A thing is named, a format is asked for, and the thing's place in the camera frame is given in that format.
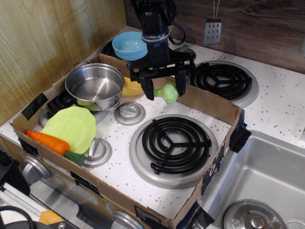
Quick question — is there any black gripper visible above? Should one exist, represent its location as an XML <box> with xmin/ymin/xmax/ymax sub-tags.
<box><xmin>126</xmin><ymin>33</ymin><xmax>196</xmax><ymax>101</ymax></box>

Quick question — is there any green toy broccoli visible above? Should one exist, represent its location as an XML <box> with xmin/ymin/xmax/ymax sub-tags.
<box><xmin>153</xmin><ymin>83</ymin><xmax>179</xmax><ymax>104</ymax></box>

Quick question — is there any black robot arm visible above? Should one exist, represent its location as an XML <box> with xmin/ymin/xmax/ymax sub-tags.
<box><xmin>127</xmin><ymin>0</ymin><xmax>196</xmax><ymax>100</ymax></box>

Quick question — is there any yellow toy corn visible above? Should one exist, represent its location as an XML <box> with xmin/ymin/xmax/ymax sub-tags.
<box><xmin>122</xmin><ymin>77</ymin><xmax>142</xmax><ymax>97</ymax></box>

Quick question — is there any grey centre stove knob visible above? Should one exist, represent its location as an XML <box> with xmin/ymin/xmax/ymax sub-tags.
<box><xmin>114</xmin><ymin>102</ymin><xmax>146</xmax><ymax>126</ymax></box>

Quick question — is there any light blue bowl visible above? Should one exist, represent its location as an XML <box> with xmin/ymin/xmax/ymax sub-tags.
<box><xmin>112</xmin><ymin>31</ymin><xmax>148</xmax><ymax>61</ymax></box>

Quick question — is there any back left black burner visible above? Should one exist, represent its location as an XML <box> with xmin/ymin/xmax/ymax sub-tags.
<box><xmin>101</xmin><ymin>41</ymin><xmax>116</xmax><ymax>57</ymax></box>

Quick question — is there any black burner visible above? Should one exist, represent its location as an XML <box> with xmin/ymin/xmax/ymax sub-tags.
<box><xmin>47</xmin><ymin>90</ymin><xmax>74</xmax><ymax>118</ymax></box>
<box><xmin>142</xmin><ymin>116</ymin><xmax>212</xmax><ymax>175</ymax></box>
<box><xmin>188</xmin><ymin>62</ymin><xmax>252</xmax><ymax>100</ymax></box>
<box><xmin>101</xmin><ymin>41</ymin><xmax>116</xmax><ymax>57</ymax></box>

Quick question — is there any back right black burner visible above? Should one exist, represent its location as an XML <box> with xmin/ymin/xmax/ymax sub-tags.
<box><xmin>188</xmin><ymin>62</ymin><xmax>252</xmax><ymax>100</ymax></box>

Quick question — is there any front right black burner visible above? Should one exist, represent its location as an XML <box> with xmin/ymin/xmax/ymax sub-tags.
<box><xmin>142</xmin><ymin>116</ymin><xmax>212</xmax><ymax>175</ymax></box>

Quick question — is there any stainless steel pot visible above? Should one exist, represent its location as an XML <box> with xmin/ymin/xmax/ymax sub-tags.
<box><xmin>65</xmin><ymin>62</ymin><xmax>124</xmax><ymax>112</ymax></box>

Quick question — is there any hanging metal spatula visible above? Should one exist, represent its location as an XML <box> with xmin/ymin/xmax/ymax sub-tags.
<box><xmin>203</xmin><ymin>0</ymin><xmax>222</xmax><ymax>45</ymax></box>

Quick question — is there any grey front stove knob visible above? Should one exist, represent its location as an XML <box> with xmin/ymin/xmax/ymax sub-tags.
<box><xmin>83</xmin><ymin>138</ymin><xmax>112</xmax><ymax>168</ymax></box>

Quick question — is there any light green plastic plate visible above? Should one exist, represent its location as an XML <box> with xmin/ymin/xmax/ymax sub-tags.
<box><xmin>41</xmin><ymin>106</ymin><xmax>96</xmax><ymax>154</ymax></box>

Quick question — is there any front left black burner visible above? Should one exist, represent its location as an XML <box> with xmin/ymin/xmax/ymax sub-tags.
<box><xmin>47</xmin><ymin>90</ymin><xmax>74</xmax><ymax>118</ymax></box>

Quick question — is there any orange toy carrot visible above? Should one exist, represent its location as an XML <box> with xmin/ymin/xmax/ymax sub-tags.
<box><xmin>25</xmin><ymin>130</ymin><xmax>85</xmax><ymax>166</ymax></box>

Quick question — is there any stainless steel sink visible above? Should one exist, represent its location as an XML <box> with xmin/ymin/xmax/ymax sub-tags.
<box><xmin>202</xmin><ymin>131</ymin><xmax>305</xmax><ymax>229</ymax></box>

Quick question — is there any grey oven knob bottom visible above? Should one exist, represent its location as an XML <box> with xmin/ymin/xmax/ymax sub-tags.
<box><xmin>111</xmin><ymin>210</ymin><xmax>138</xmax><ymax>229</ymax></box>

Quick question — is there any grey oven knob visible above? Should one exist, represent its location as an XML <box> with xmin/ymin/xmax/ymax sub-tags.
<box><xmin>111</xmin><ymin>210</ymin><xmax>138</xmax><ymax>229</ymax></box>
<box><xmin>22</xmin><ymin>156</ymin><xmax>52</xmax><ymax>184</ymax></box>

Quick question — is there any metal pot lid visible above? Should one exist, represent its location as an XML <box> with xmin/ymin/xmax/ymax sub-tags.
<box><xmin>221</xmin><ymin>199</ymin><xmax>288</xmax><ymax>229</ymax></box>

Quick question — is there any grey oven knob left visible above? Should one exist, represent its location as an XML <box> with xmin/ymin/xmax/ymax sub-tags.
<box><xmin>22</xmin><ymin>156</ymin><xmax>52</xmax><ymax>184</ymax></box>

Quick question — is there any orange sponge piece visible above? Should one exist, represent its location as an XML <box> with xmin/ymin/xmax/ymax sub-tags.
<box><xmin>38</xmin><ymin>210</ymin><xmax>62</xmax><ymax>225</ymax></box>

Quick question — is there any black cable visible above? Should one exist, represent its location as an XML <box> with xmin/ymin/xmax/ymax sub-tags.
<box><xmin>0</xmin><ymin>205</ymin><xmax>34</xmax><ymax>229</ymax></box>

